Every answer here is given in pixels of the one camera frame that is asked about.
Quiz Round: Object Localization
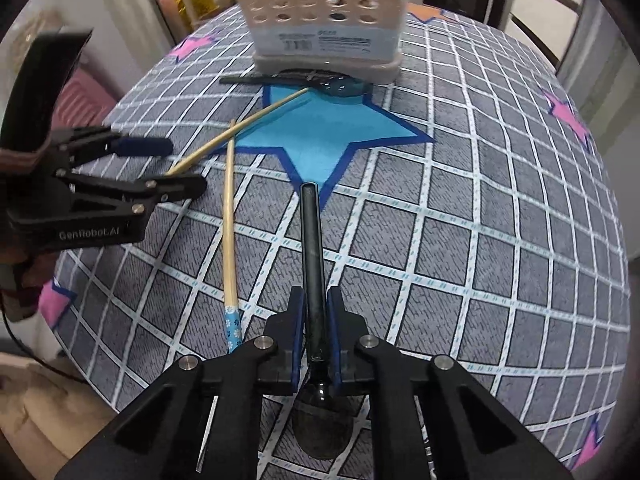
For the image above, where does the long wooden chopstick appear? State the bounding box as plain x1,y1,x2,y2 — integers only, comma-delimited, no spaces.
166,88,309,177

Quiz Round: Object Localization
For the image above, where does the blue patterned wooden chopstick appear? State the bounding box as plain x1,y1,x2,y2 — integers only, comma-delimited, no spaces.
221,136,242,353

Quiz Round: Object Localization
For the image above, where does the black spoon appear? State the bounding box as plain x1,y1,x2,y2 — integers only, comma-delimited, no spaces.
219,70,373,98
292,182,352,460

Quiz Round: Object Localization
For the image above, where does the beige plastic utensil holder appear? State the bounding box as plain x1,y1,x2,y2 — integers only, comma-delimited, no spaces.
236,0,408,84

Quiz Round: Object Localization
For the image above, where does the pink plastic stool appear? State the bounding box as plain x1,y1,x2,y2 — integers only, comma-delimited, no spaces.
51,68,116,129

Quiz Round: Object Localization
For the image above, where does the checkered star tablecloth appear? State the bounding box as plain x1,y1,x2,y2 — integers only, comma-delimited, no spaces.
55,8,630,479

